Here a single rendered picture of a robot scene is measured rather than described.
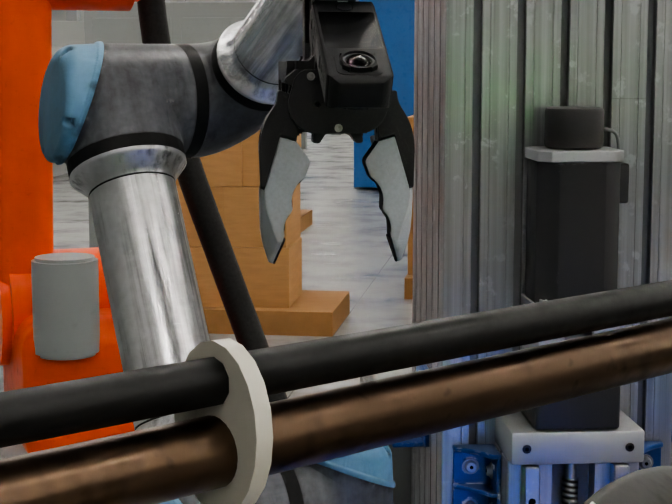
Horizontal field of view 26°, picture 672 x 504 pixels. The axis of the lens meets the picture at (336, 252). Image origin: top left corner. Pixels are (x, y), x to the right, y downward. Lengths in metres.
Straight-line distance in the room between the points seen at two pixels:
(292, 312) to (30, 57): 4.27
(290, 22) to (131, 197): 0.22
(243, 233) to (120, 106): 7.28
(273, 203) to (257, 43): 0.37
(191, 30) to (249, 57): 9.87
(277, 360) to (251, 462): 0.02
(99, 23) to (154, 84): 10.05
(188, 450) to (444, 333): 0.07
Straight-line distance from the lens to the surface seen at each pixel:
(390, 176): 1.06
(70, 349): 4.40
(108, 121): 1.40
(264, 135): 1.05
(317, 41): 1.02
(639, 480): 0.69
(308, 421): 0.29
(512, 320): 0.33
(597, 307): 0.36
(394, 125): 1.06
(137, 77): 1.43
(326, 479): 1.35
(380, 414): 0.30
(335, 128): 1.05
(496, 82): 1.50
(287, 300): 8.69
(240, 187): 8.66
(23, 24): 4.58
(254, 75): 1.42
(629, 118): 1.54
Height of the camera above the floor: 1.62
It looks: 8 degrees down
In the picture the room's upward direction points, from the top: straight up
